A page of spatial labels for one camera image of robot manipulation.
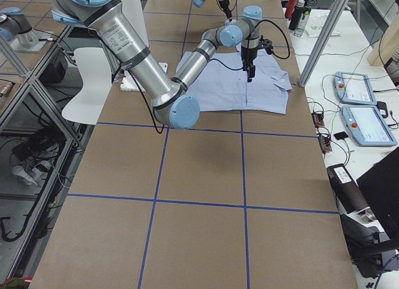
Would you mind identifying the clear black-capped bottle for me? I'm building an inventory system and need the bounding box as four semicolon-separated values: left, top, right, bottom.
294;7;311;37

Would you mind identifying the red water bottle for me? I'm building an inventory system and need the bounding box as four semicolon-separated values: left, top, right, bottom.
284;0;297;19

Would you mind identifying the black water bottle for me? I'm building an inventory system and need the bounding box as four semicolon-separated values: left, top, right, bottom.
289;0;305;31

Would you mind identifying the upper blue teach pendant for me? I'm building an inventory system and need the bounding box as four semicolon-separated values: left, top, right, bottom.
333;72;377;105

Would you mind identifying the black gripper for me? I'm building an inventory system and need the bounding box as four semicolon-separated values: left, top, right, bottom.
241;47;257;82
220;0;232;21

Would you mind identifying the black monitor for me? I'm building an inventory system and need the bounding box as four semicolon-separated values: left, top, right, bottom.
357;149;398;239

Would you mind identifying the white plastic chair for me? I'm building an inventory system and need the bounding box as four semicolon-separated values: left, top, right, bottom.
62;47;112;125

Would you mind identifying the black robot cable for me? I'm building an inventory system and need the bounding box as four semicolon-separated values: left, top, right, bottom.
208;19;291;72

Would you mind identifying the blue teach pendant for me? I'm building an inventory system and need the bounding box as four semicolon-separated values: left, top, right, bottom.
341;105;397;147
333;72;377;105

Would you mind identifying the lower blue teach pendant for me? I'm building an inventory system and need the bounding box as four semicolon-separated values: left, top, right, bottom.
341;105;397;147

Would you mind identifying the white camera stand pillar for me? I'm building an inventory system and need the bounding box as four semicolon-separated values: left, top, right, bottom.
120;0;168;93

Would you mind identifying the aluminium frame post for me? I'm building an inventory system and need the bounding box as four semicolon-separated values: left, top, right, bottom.
299;0;349;87

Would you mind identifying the light blue striped shirt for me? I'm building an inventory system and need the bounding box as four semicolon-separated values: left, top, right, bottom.
176;17;293;115

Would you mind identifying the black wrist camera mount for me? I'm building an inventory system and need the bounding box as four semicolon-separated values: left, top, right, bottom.
257;35;274;55

